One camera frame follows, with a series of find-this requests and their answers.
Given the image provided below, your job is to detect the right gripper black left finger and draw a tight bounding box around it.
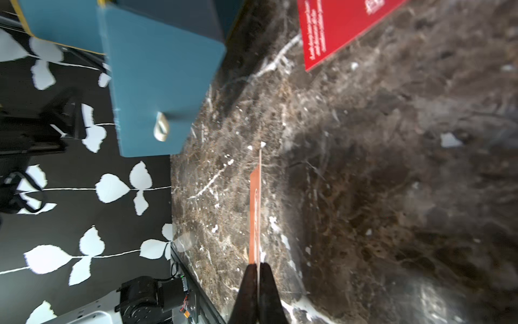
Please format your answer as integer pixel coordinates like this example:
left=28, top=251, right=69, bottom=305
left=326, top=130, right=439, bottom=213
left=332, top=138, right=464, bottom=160
left=228, top=264, right=258, bottom=324

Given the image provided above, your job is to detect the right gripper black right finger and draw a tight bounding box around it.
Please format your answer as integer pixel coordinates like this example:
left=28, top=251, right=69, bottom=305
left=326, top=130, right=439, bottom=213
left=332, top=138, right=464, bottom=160
left=258, top=263, right=288, bottom=324

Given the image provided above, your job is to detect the orange postcard with white pattern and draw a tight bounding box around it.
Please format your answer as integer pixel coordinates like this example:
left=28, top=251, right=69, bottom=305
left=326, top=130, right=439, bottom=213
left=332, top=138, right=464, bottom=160
left=249, top=149, right=262, bottom=265

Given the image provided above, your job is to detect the red postcard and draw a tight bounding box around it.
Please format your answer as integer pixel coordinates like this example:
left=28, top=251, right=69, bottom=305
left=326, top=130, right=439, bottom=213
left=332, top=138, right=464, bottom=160
left=297, top=0, right=405, bottom=72

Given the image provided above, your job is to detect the yellow teal drawer cabinet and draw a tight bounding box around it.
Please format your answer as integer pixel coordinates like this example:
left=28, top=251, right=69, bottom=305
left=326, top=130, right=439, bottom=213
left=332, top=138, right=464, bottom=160
left=11, top=1, right=244, bottom=55

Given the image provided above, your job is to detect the black perforated music stand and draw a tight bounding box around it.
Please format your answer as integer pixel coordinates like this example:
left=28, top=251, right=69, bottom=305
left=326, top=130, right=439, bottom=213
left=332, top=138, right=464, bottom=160
left=1, top=88, right=86, bottom=214

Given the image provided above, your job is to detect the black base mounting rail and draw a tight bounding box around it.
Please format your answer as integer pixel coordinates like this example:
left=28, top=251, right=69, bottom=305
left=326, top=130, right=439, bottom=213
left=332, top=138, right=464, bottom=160
left=171, top=246, right=226, bottom=324

